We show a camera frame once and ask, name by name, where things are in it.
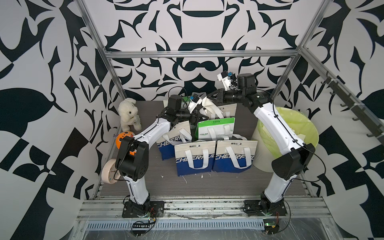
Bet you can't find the white receipt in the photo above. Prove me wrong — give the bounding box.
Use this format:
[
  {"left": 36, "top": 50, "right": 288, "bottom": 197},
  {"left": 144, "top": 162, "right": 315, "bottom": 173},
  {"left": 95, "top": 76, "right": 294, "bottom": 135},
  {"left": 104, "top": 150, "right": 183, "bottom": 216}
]
[{"left": 202, "top": 97, "right": 216, "bottom": 111}]

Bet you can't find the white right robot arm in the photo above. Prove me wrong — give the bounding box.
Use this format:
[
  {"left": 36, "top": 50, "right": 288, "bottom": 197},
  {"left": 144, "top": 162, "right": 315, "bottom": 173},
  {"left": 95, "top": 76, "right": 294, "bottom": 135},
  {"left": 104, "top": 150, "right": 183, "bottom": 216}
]
[{"left": 207, "top": 71, "right": 315, "bottom": 216}]

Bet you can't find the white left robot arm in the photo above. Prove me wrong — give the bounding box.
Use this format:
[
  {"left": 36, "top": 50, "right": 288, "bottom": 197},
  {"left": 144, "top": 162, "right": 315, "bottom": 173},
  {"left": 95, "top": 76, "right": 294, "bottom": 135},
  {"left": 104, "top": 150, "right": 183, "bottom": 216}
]
[{"left": 115, "top": 95, "right": 209, "bottom": 218}]

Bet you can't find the white blue back right bag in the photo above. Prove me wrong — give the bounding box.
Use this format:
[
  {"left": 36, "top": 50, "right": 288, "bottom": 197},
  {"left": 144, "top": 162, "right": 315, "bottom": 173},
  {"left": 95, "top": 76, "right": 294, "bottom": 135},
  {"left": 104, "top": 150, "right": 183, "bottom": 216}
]
[{"left": 200, "top": 104, "right": 237, "bottom": 120}]

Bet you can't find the green white back left bag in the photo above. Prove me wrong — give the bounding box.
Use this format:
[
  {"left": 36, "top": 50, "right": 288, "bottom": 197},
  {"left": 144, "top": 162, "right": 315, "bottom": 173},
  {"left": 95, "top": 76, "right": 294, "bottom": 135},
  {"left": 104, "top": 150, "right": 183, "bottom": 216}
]
[{"left": 163, "top": 97, "right": 190, "bottom": 109}]

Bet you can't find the green white bag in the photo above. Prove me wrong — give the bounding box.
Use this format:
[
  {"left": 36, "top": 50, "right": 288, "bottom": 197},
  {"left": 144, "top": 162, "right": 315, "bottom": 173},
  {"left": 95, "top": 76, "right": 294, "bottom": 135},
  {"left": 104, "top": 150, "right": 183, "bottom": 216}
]
[
  {"left": 163, "top": 97, "right": 190, "bottom": 109},
  {"left": 195, "top": 117, "right": 236, "bottom": 141}
]

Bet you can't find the green white middle bag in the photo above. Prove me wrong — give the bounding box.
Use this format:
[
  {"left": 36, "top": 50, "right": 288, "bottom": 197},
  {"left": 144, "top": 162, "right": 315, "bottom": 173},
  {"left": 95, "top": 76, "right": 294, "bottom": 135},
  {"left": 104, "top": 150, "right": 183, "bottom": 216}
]
[{"left": 195, "top": 117, "right": 236, "bottom": 141}]

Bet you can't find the blue white front left bag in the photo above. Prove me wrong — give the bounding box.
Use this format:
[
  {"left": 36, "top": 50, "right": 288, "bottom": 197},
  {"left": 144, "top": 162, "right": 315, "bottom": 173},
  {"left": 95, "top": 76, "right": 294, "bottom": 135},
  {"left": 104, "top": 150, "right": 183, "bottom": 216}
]
[{"left": 175, "top": 141, "right": 217, "bottom": 177}]

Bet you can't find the blue white front right bag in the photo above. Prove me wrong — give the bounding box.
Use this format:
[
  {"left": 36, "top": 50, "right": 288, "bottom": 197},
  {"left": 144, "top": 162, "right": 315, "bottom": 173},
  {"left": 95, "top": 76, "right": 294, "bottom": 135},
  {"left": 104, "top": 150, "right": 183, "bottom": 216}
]
[{"left": 213, "top": 140, "right": 258, "bottom": 173}]

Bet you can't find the white plush rabbit toy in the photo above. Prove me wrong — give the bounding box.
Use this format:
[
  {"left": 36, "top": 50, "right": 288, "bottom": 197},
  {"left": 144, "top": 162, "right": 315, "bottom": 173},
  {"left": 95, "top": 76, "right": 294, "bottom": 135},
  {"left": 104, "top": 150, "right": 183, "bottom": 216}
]
[{"left": 118, "top": 98, "right": 142, "bottom": 132}]

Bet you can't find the orange plush monster toy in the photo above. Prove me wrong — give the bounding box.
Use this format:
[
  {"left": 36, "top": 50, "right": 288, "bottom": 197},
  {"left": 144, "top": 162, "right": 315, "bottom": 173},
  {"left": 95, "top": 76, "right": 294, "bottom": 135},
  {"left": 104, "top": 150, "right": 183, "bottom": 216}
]
[{"left": 116, "top": 131, "right": 136, "bottom": 156}]

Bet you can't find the white round trash bin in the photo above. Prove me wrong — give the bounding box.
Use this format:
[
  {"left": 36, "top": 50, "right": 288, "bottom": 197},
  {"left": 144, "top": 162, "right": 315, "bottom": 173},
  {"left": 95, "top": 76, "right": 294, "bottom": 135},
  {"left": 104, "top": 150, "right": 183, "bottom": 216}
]
[{"left": 251, "top": 122, "right": 276, "bottom": 173}]

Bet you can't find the green plastic bin liner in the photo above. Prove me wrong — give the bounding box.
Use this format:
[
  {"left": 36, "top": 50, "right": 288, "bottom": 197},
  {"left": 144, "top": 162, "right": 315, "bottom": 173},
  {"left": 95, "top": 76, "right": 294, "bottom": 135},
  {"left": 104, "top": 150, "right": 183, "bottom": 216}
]
[{"left": 257, "top": 107, "right": 319, "bottom": 160}]

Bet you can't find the white tape roll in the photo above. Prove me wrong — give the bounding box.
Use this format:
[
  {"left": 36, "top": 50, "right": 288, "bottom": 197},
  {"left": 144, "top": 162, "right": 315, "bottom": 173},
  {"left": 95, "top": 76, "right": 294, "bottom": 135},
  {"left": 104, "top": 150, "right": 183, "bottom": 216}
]
[{"left": 101, "top": 159, "right": 120, "bottom": 185}]

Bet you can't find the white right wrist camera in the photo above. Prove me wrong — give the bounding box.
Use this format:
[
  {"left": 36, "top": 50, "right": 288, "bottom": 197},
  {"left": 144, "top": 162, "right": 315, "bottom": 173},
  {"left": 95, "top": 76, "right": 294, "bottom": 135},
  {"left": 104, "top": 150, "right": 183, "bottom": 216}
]
[{"left": 217, "top": 71, "right": 237, "bottom": 91}]

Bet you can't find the aluminium frame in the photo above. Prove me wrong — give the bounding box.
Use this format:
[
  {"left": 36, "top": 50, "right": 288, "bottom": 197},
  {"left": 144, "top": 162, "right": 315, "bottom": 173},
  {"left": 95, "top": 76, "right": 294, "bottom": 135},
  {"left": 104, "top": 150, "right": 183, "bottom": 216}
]
[{"left": 78, "top": 1, "right": 384, "bottom": 201}]

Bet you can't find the black wall hook rail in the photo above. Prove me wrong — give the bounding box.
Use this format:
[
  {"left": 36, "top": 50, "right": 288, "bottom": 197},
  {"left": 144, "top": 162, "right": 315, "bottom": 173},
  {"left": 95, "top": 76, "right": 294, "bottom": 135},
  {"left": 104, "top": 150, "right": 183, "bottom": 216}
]
[{"left": 320, "top": 71, "right": 384, "bottom": 145}]

